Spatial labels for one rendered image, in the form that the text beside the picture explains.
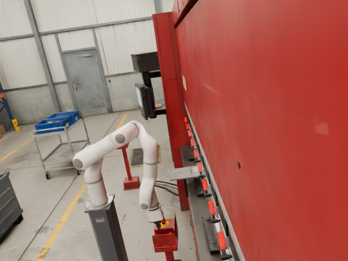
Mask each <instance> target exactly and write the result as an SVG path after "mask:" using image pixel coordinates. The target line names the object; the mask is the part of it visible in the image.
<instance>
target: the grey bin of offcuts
mask: <svg viewBox="0 0 348 261"><path fill-rule="evenodd" d="M9 175H10V173H9V171H8V172H4V174H1V175H0V238H1V237H2V235H3V234H4V233H5V232H6V231H7V230H8V229H9V227H10V226H11V225H14V224H20V223H21V222H22V221H23V216H22V212H23V209H22V208H21V207H20V204H19V202H18V199H17V197H16V194H15V192H14V189H13V187H12V184H11V182H10V179H9Z"/></svg>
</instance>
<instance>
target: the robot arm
mask: <svg viewBox="0 0 348 261"><path fill-rule="evenodd" d="M135 137H136V138H137V139H138V141H139V144H140V146H141V148H142V149H143V178H142V182H141V186H140V191H139V204H140V207H141V208H142V209H143V210H147V213H148V218H149V221H150V223H154V224H155V225H156V227H157V228H158V229H161V221H163V220H165V218H164V214H163V211H162V208H161V206H160V205H159V204H160V202H158V199H157V195H156V192H155V188H154V185H155V181H156V178H157V168H158V143H157V141H156V140H155V139H154V138H153V137H152V136H151V135H150V134H148V132H147V131H146V129H145V127H144V126H143V124H141V123H140V122H138V121H130V122H128V123H126V124H125V125H123V126H122V127H120V128H119V129H117V130H116V131H115V132H113V133H111V134H109V135H108V136H106V137H105V138H103V139H101V140H100V141H98V142H97V143H95V144H91V145H89V146H87V147H86V148H84V149H83V150H81V151H80V152H78V153H77V154H76V155H75V156H74V158H73V164H74V166H75V167H76V168H77V169H80V170H84V169H86V170H85V173H84V180H85V183H86V188H87V190H88V194H89V197H90V198H88V202H87V203H86V207H87V208H88V209H89V210H100V209H103V208H105V207H107V206H109V205H110V204H111V203H112V201H113V196H112V195H110V194H107V192H106V188H105V184H104V180H103V176H102V164H103V159H104V156H105V155H106V154H108V153H110V152H111V151H113V150H115V149H117V148H120V147H122V146H124V145H126V144H127V143H129V142H130V141H131V140H133V139H134V138H135ZM157 221H158V222H157Z"/></svg>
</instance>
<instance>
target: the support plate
mask: <svg viewBox="0 0 348 261"><path fill-rule="evenodd" d="M195 167H198V166H191V168H195ZM169 175H170V181H174V180H182V179H189V178H196V177H199V175H200V173H199V172H195V173H192V174H191V170H190V167H183V168H176V169H170V170H169Z"/></svg>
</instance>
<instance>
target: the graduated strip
mask: <svg viewBox="0 0 348 261"><path fill-rule="evenodd" d="M184 104H185V102H184ZM185 106H186V104H185ZM186 109H187V107H186ZM187 112H188V110H187ZM188 114H189V112H188ZM189 117H190V115H189ZM190 120H191V117H190ZM191 123H192V125H193V122H192V120H191ZM193 128H194V125H193ZM194 131H195V128H194ZM195 134H196V136H197V133H196V131H195ZM197 139H198V136H197ZM198 142H199V144H200V141H199V139H198ZM200 147H201V150H202V152H203V155H204V158H205V160H206V163H207V166H208V168H209V171H210V174H211V177H212V180H213V182H214V185H215V188H216V191H217V193H218V196H219V198H220V201H221V204H222V206H223V209H224V212H225V215H226V217H227V220H228V223H229V225H230V228H231V231H232V234H233V236H234V239H235V242H236V244H237V247H238V250H239V253H240V255H241V258H242V261H245V259H244V257H243V254H242V251H241V248H240V246H239V243H238V240H237V238H236V235H235V232H234V230H233V227H232V225H231V222H230V220H229V217H228V214H227V212H226V209H225V207H224V204H223V201H222V199H221V196H220V193H219V190H218V188H217V185H216V183H215V180H214V178H213V175H212V172H211V170H210V167H209V164H208V162H207V159H206V157H205V154H204V151H203V149H202V146H201V144H200Z"/></svg>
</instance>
